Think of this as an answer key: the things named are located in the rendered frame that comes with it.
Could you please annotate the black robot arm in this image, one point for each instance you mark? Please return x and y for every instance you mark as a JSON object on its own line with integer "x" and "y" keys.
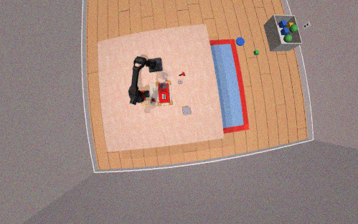
{"x": 133, "y": 90}

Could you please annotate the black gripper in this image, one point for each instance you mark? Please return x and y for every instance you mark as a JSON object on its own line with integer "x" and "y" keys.
{"x": 146, "y": 93}

